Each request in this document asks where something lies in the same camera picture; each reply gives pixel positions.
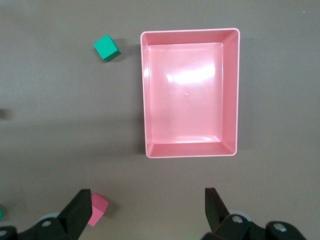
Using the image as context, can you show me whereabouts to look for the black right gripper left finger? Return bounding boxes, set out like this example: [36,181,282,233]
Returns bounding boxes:
[17,189,93,240]

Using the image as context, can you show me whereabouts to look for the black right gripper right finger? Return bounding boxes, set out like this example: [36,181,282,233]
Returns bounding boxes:
[202,187,307,240]

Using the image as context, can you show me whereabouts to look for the pink foam cube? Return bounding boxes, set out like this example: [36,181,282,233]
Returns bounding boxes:
[87,192,110,228]

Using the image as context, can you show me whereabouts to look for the brown table mat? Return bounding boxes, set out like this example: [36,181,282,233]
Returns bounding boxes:
[0,0,320,240]

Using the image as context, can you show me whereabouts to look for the pink plastic tray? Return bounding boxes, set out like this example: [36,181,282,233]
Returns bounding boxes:
[139,27,241,160]

